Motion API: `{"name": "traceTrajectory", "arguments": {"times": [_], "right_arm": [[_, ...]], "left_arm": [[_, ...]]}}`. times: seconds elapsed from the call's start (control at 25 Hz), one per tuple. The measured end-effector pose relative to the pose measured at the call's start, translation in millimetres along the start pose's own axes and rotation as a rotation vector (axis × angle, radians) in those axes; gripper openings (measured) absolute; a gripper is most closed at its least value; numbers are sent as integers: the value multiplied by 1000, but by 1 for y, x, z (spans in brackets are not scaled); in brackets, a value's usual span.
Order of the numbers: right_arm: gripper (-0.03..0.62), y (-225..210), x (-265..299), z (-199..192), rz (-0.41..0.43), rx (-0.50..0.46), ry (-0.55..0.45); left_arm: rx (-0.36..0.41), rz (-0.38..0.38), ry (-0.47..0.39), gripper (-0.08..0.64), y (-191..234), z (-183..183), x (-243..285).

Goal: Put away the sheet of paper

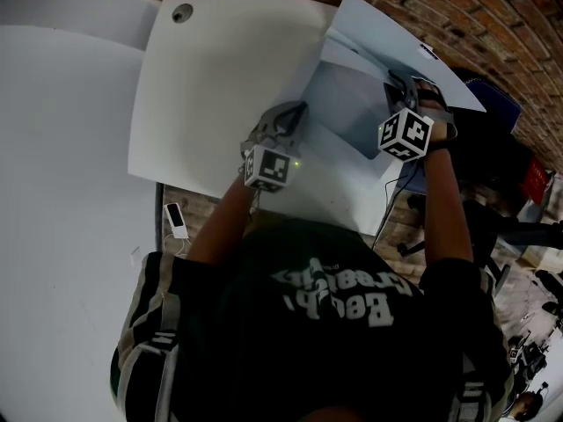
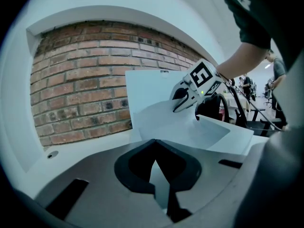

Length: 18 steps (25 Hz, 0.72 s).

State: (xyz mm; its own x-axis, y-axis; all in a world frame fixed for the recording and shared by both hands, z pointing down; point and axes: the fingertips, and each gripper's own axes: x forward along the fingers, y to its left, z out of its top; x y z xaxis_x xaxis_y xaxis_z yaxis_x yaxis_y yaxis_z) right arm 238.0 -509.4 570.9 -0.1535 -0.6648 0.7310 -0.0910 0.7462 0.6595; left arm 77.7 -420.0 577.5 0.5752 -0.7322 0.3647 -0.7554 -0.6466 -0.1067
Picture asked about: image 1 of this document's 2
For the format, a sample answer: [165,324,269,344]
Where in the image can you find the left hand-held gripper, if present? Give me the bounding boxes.
[239,100,310,194]

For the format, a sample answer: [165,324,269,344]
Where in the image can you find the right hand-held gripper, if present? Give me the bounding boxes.
[377,70,454,164]

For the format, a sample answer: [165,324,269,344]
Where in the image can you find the white A4 paper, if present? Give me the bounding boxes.
[318,27,399,160]

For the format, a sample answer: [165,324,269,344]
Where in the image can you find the person's right forearm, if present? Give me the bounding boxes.
[420,147,475,268]

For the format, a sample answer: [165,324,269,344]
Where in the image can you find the person's left forearm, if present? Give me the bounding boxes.
[186,173,257,268]

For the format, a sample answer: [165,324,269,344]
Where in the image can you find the person's right hand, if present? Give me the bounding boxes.
[413,80,459,151]

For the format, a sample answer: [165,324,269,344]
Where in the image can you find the dark blue chair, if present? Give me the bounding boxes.
[457,76,523,134]

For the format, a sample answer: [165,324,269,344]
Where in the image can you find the white handheld device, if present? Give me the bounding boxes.
[163,201,191,240]

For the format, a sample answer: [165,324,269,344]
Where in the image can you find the black office chair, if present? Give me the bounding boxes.
[398,191,563,299]

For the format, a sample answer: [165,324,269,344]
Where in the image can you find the red bag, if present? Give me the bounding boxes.
[520,155,552,204]

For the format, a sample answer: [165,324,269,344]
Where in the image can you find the person's green shirt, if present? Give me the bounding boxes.
[109,217,516,422]

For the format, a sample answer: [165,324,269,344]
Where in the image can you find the black floor equipment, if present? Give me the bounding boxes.
[508,270,563,395]

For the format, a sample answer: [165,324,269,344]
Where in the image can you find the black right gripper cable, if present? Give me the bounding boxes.
[371,160,424,251]

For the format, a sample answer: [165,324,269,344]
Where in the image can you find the grey table cable grommet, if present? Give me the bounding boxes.
[171,2,195,24]

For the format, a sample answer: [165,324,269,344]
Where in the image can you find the black wall pipe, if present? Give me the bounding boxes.
[154,182,165,255]

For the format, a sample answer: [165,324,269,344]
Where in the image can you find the white charging cable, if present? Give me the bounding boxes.
[165,233,193,259]

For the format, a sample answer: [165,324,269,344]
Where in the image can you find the grey shoulder strap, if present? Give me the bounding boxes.
[452,367,490,422]
[147,296,182,422]

